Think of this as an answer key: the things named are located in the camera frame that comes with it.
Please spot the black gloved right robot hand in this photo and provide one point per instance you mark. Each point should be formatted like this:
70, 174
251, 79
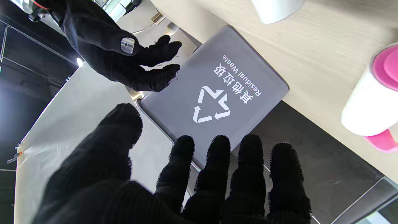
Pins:
99, 46

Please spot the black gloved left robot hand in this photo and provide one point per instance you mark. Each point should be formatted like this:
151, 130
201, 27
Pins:
93, 186

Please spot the white lint roll refill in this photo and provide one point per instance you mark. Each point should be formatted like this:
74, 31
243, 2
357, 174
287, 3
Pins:
276, 9

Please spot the grey plastic waste bin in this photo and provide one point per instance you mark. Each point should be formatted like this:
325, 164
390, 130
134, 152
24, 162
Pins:
199, 81

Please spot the used white lint roll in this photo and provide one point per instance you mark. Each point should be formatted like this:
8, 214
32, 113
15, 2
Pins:
367, 105

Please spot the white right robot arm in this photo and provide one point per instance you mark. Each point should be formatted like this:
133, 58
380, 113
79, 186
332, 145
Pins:
26, 5

